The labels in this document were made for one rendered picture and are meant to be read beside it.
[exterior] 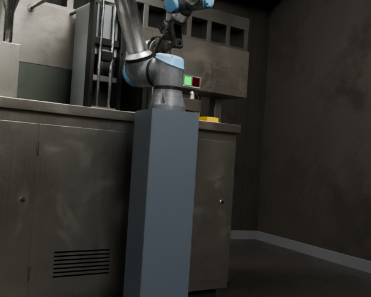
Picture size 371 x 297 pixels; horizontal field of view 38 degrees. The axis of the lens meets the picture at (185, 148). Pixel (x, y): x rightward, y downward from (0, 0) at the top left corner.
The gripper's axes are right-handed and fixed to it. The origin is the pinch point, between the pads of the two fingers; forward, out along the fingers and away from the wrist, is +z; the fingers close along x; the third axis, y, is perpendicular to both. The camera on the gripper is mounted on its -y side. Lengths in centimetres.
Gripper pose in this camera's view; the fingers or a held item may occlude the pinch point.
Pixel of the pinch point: (161, 52)
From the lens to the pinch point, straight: 270.8
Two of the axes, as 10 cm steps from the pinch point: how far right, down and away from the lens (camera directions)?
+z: -4.9, 6.3, 6.1
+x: -8.1, -0.6, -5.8
